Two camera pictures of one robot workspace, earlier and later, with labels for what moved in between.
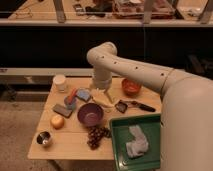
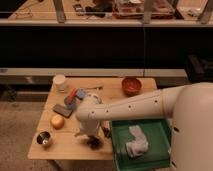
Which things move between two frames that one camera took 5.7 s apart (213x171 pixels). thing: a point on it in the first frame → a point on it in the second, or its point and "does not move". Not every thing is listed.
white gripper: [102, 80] → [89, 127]
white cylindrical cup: [59, 81] does not move
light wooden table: [75, 123] does not move
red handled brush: [70, 101] does not move
